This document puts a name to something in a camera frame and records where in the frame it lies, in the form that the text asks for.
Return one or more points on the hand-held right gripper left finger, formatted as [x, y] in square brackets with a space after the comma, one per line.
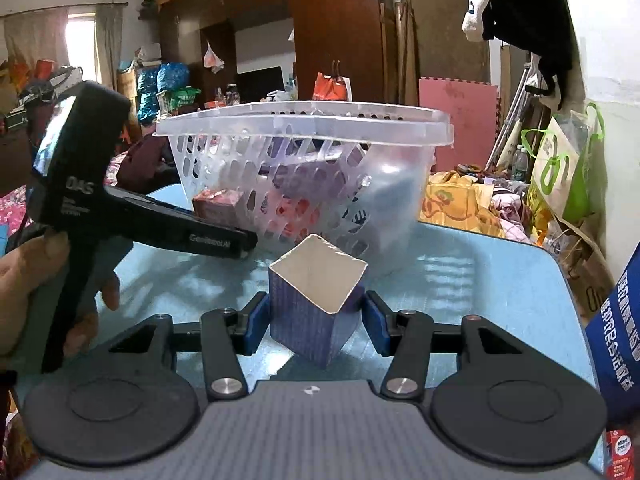
[257, 321]

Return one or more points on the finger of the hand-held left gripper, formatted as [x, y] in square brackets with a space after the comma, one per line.
[200, 232]

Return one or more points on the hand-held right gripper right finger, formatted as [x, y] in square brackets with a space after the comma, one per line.
[376, 327]

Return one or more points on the red box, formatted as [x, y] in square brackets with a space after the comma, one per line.
[216, 203]

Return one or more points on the purple carton box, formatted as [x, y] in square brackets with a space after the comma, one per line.
[315, 315]

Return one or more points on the clear-wrapped red ball packet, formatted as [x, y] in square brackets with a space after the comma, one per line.
[295, 216]

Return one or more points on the clear plastic basket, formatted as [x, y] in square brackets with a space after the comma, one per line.
[350, 170]

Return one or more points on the person's left hand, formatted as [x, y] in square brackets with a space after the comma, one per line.
[35, 300]

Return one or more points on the blue plastic bag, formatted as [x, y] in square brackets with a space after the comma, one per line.
[165, 82]

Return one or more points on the window curtain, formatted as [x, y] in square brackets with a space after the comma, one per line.
[35, 45]

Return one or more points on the yellow blanket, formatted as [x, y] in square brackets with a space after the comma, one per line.
[465, 205]

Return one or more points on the dark television screen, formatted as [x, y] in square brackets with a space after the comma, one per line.
[260, 85]

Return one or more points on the small white plastic bag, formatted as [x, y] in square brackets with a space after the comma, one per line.
[212, 58]

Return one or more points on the orange and white bag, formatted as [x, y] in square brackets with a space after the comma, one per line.
[331, 87]

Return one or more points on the plastic water bottle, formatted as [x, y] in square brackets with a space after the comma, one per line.
[520, 165]

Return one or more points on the brown paper bag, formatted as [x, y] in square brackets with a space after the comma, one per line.
[587, 270]

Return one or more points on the pink foam mat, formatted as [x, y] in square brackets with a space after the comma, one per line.
[457, 120]

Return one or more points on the blue tote bag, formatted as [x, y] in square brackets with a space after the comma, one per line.
[617, 340]

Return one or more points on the green and white bag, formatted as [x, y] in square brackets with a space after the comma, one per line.
[565, 170]

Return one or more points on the dark wooden wardrobe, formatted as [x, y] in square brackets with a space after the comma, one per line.
[330, 15]

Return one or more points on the metal crutches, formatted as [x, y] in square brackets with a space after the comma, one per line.
[520, 100]

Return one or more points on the red printed packet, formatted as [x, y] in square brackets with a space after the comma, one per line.
[620, 455]

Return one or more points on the brown wooden door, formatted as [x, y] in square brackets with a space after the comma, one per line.
[450, 25]

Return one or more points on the black hanging garment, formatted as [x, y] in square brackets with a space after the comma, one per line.
[535, 30]

